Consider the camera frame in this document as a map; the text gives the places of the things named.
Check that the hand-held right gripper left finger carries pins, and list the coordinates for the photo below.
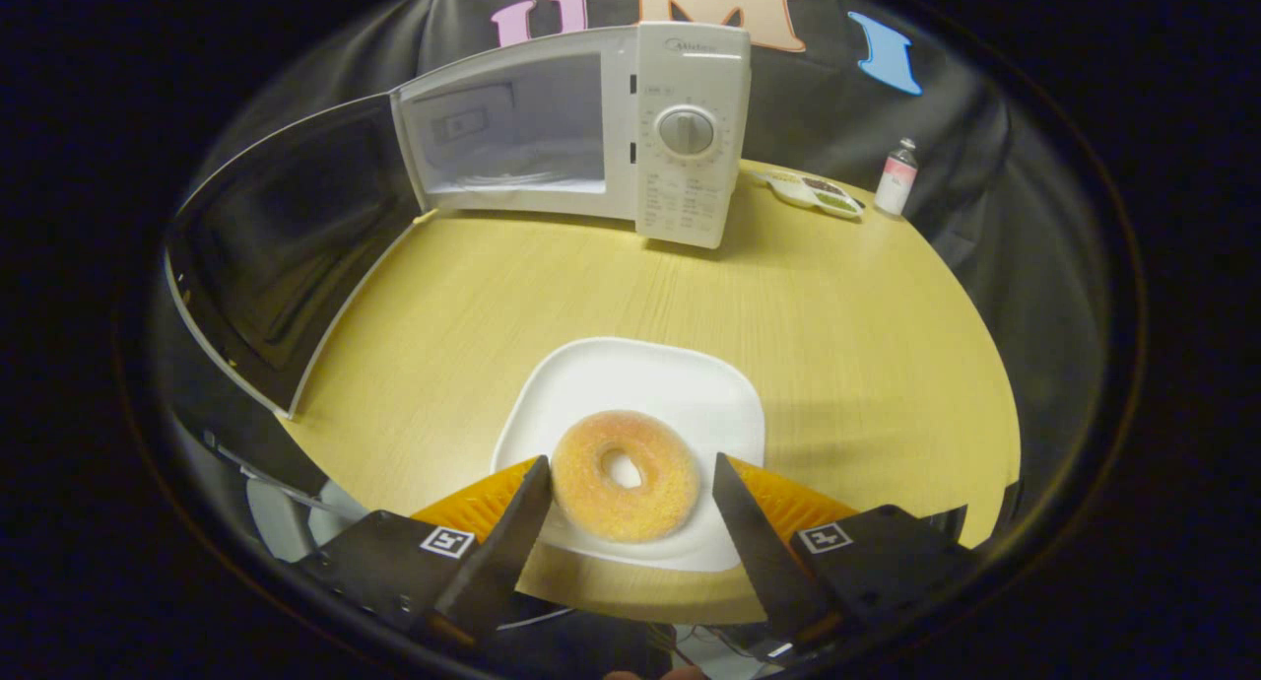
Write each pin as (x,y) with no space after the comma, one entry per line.
(507,552)

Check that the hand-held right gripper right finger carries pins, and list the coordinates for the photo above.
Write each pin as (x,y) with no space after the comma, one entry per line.
(754,552)

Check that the white microwave oven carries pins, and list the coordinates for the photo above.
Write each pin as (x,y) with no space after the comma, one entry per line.
(680,128)

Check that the white square plate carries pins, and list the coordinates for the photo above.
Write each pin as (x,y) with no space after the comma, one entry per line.
(630,384)

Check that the white divided dish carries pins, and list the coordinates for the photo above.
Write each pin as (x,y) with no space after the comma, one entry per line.
(816,193)

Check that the small bottle with pink label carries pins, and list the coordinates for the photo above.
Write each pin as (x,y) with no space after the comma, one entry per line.
(895,179)

